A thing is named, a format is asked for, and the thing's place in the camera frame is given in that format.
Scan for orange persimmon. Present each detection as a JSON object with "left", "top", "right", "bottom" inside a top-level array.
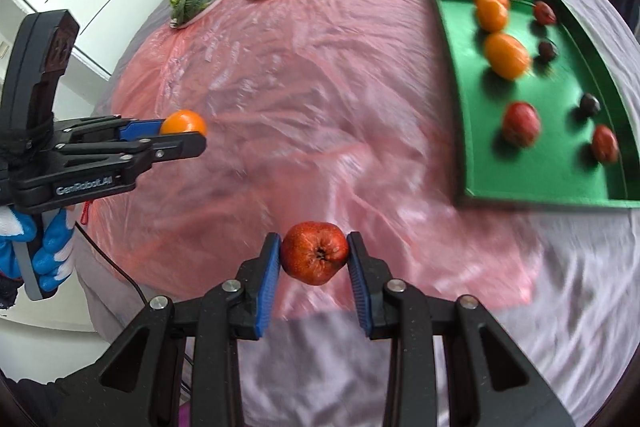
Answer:
[{"left": 160, "top": 109, "right": 207, "bottom": 135}]

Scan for red apple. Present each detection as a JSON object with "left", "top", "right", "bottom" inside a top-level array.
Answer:
[{"left": 280, "top": 221, "right": 349, "bottom": 286}]

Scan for left blue gloved hand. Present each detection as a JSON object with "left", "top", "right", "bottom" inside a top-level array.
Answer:
[{"left": 1, "top": 206, "right": 78, "bottom": 308}]

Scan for pink plastic sheet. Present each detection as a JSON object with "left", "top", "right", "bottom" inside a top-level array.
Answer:
[{"left": 88, "top": 0, "right": 542, "bottom": 309}]

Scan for patterned white plate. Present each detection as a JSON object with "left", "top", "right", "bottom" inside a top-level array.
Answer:
[{"left": 168, "top": 0, "right": 234, "bottom": 30}]

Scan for green rectangular tray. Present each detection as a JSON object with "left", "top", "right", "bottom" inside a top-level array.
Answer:
[{"left": 434, "top": 0, "right": 639, "bottom": 209}]

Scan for dark purple plum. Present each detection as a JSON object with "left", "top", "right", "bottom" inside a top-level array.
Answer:
[{"left": 578, "top": 93, "right": 601, "bottom": 117}]

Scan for orange mandarin tray middle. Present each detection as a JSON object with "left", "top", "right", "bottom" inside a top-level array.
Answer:
[{"left": 484, "top": 32, "right": 532, "bottom": 81}]

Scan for dark plum in tray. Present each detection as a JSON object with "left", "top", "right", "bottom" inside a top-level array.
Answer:
[{"left": 537, "top": 39, "right": 558, "bottom": 64}]

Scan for small orange mandarin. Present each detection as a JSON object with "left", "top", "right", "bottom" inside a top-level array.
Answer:
[{"left": 475, "top": 0, "right": 509, "bottom": 32}]

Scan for red plum tray far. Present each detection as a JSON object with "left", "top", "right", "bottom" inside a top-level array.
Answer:
[{"left": 533, "top": 1, "right": 556, "bottom": 26}]

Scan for black cable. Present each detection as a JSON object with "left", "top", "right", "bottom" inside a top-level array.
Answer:
[{"left": 74, "top": 221, "right": 194, "bottom": 400}]

